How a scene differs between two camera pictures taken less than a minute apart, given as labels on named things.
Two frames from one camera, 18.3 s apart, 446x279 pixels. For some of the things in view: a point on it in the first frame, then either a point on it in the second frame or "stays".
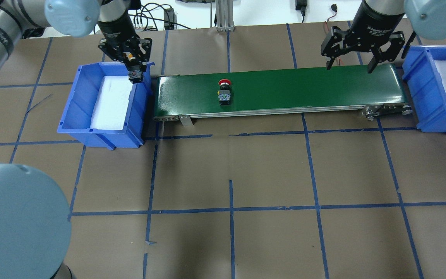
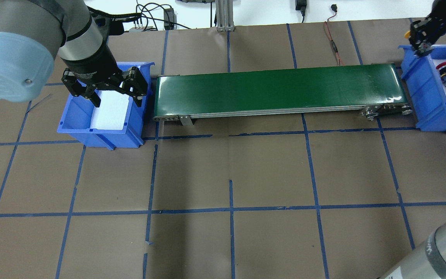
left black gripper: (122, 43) → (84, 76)
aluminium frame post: (224, 15) stays
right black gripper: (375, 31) → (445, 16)
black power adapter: (170, 19) stays
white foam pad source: (110, 107) stays
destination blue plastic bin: (439, 76) stays
